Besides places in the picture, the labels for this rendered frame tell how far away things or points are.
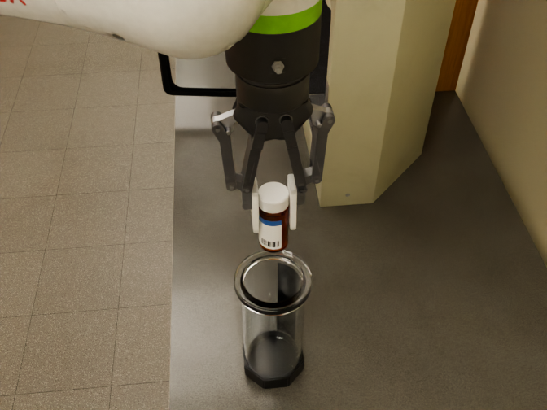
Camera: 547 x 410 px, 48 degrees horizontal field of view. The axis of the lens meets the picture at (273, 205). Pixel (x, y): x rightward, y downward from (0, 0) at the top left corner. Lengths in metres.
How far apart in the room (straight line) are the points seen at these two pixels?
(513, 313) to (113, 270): 1.62
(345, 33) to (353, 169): 0.30
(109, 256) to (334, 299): 1.48
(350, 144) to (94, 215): 1.65
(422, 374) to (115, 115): 2.36
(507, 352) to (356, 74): 0.53
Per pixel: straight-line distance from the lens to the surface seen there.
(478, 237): 1.28
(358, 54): 1.05
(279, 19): 0.55
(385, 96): 1.11
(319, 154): 0.70
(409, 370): 1.07
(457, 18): 1.52
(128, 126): 3.05
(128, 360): 2.19
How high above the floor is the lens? 1.85
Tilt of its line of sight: 46 degrees down
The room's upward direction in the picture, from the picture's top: straight up
